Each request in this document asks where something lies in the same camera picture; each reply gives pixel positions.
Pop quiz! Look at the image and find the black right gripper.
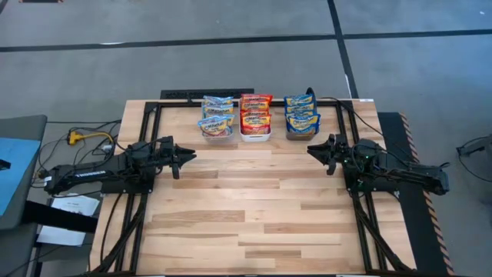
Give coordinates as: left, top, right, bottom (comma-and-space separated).
307, 133, 349, 176

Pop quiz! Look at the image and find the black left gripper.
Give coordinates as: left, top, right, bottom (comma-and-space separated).
157, 135, 198, 180

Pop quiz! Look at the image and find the grey plastic bin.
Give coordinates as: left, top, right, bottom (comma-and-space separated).
285, 94, 322, 142

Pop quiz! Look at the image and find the clear plastic bin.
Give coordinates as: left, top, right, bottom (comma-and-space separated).
197, 95, 234, 142

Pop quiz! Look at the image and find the white plastic bin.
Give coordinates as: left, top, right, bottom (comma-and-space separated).
238, 94, 273, 142

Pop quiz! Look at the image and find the white paper sheet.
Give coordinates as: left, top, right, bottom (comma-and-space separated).
51, 195, 101, 217
36, 225, 88, 247

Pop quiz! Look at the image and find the black panel with striped edge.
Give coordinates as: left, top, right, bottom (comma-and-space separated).
378, 111, 455, 276

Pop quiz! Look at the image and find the black beam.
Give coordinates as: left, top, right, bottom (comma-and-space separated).
22, 199, 99, 235

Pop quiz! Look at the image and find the grey desk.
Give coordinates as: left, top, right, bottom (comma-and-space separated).
0, 114, 49, 277

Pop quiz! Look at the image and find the blue sheet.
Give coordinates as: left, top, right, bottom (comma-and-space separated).
0, 137, 42, 216

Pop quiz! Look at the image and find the black aluminium table frame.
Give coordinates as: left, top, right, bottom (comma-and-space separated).
90, 98, 414, 276

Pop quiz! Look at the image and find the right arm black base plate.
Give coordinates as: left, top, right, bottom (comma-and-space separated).
343, 161, 401, 193

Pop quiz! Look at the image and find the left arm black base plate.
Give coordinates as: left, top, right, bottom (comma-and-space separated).
100, 163, 157, 195

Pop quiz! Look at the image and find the yellow cable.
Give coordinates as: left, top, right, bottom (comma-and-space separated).
78, 132, 115, 145

